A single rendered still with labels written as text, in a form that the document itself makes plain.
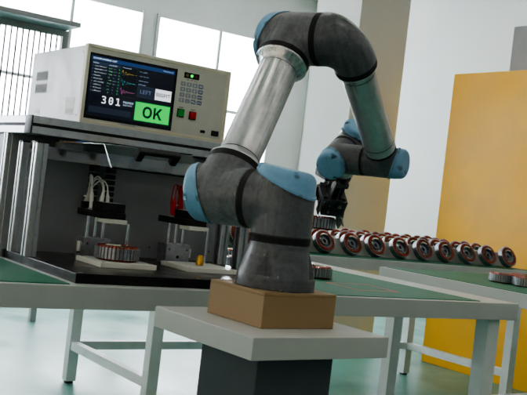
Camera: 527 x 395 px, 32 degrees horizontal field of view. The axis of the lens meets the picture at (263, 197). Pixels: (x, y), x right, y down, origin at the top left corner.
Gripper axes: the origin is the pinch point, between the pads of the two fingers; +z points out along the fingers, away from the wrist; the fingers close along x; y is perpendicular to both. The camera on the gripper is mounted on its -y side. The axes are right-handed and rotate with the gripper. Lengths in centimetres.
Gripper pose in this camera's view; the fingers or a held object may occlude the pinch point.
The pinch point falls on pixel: (315, 222)
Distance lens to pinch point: 254.4
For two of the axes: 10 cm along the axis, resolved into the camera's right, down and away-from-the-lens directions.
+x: 9.5, 1.3, 2.7
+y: 1.3, 6.4, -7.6
